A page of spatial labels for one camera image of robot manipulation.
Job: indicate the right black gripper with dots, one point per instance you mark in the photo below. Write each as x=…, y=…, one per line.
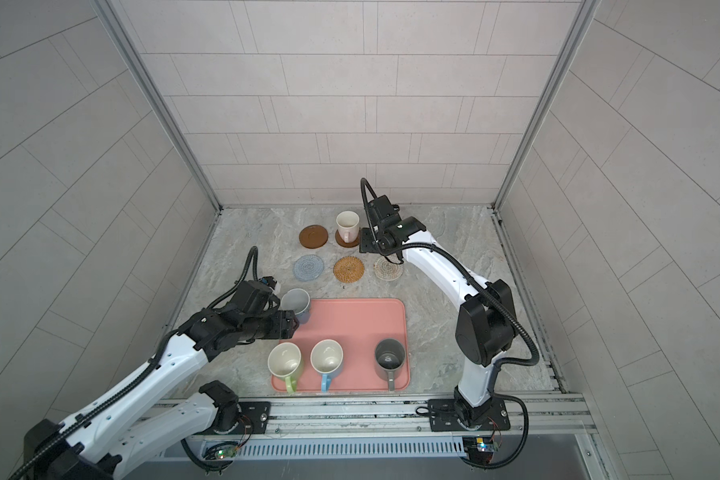
x=365, y=241

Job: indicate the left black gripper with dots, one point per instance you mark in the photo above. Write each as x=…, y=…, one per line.
x=282, y=331

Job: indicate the white mug pink handle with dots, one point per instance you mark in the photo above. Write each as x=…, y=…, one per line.
x=348, y=225

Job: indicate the blue floral mug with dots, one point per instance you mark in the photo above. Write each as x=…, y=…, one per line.
x=299, y=301

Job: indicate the brown wooden coaster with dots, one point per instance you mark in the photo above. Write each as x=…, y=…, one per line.
x=342, y=243
x=313, y=236

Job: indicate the rattan woven round coaster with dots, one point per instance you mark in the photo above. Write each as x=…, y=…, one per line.
x=349, y=269

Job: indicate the grey woven round coaster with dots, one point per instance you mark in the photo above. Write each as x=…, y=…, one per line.
x=308, y=268

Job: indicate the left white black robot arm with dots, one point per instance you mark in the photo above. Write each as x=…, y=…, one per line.
x=106, y=439

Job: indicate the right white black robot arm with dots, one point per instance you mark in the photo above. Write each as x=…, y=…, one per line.
x=487, y=332

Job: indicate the pink rectangular tray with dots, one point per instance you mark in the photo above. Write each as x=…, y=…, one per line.
x=358, y=325

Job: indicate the dark grey mug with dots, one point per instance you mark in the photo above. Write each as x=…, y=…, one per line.
x=390, y=356

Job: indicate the left circuit board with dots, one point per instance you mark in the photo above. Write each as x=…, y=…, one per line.
x=224, y=451

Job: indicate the circuit board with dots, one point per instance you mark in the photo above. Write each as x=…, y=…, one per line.
x=480, y=450
x=224, y=451

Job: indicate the right circuit board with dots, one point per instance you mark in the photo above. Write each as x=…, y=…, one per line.
x=480, y=450

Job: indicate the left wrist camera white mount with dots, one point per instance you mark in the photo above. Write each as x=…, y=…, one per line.
x=270, y=282

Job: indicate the white mug green handle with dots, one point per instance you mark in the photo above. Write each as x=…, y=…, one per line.
x=285, y=362

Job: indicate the white mug blue handle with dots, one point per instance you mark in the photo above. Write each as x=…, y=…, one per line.
x=327, y=358

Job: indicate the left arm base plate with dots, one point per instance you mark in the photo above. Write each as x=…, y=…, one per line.
x=242, y=418

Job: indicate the aluminium mounting rail frame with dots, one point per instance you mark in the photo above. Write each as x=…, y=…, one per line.
x=387, y=426

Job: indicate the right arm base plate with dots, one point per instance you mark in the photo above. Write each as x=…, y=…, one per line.
x=446, y=415

